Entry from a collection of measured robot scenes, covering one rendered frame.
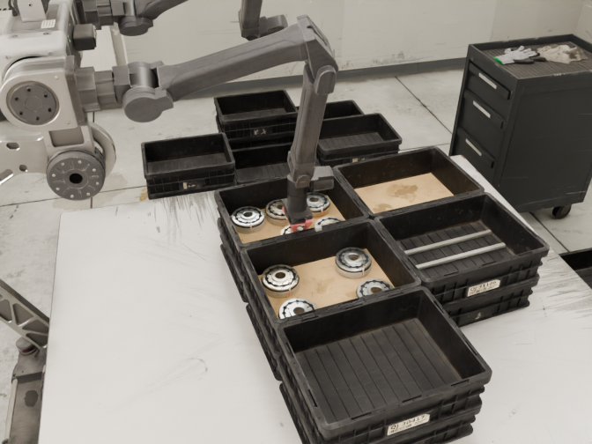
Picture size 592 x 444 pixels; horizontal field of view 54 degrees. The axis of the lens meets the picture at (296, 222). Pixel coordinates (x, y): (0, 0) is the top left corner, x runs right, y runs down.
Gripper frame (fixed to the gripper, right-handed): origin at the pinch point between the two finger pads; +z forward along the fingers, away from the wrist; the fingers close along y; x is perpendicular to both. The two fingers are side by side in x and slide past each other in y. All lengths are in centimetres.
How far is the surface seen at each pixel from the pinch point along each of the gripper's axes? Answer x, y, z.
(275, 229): 4.6, 7.9, 4.1
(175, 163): 25, 113, 39
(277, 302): 12.6, -22.9, 4.0
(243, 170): -7, 115, 50
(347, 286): -7.7, -22.7, 3.9
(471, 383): -18, -67, -6
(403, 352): -12.4, -48.3, 3.9
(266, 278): 13.6, -16.0, 1.2
